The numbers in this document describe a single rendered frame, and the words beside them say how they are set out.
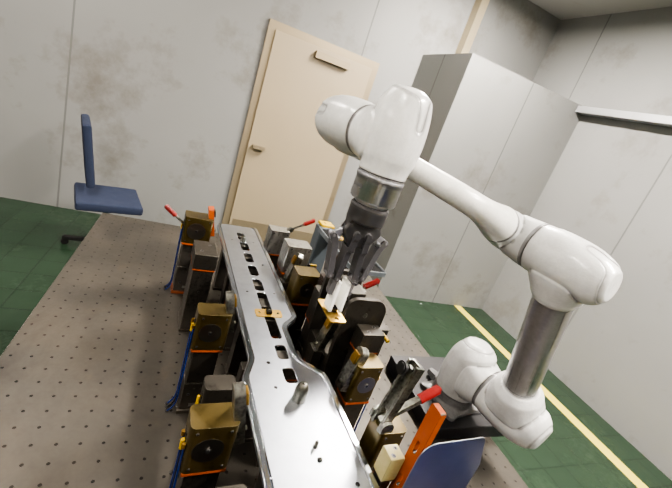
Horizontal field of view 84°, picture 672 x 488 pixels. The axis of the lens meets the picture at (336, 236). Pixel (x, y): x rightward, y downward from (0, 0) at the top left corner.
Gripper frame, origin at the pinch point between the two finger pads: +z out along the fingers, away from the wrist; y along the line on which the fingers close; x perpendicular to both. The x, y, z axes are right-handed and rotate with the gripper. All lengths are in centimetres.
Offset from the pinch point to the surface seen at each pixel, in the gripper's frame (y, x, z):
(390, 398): -15.3, 10.5, 18.4
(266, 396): 7.0, -2.2, 29.6
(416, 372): -16.0, 13.1, 8.8
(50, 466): 48, -13, 60
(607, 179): -328, -162, -52
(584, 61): -333, -248, -156
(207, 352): 16.9, -26.7, 37.9
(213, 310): 17.7, -28.3, 25.1
